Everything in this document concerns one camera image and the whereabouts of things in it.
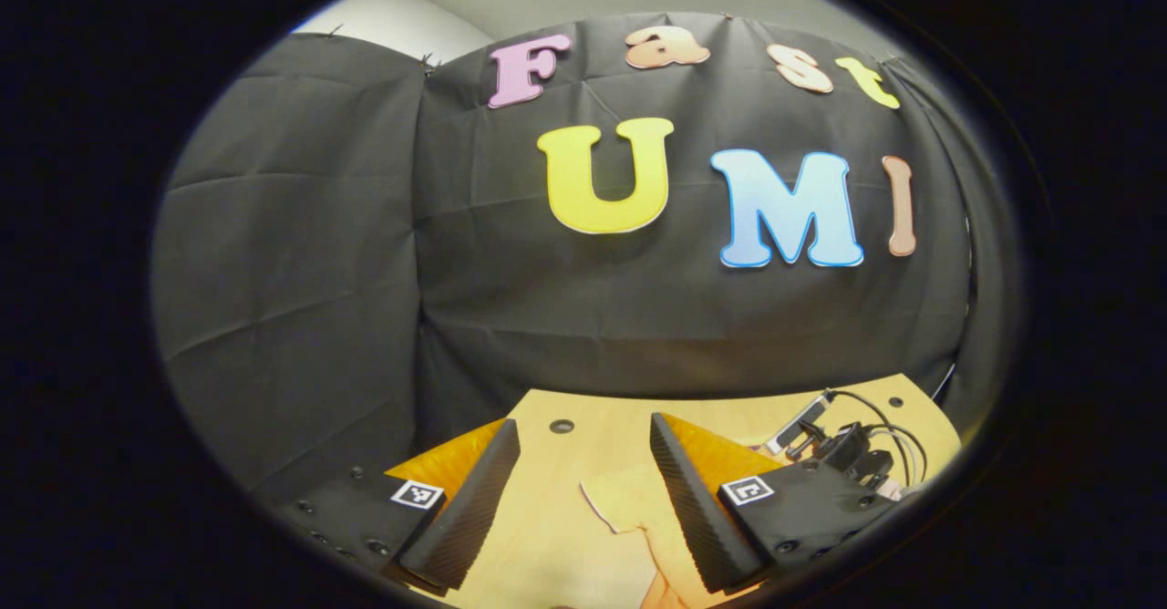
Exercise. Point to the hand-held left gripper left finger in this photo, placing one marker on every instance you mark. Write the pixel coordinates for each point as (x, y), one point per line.
(474, 513)

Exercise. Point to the orange T-shirt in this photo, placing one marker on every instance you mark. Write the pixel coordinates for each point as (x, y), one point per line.
(638, 509)

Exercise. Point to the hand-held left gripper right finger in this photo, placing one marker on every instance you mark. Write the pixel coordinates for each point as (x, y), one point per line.
(697, 518)

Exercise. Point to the black backdrop cloth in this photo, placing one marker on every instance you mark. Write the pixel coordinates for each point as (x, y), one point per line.
(319, 272)

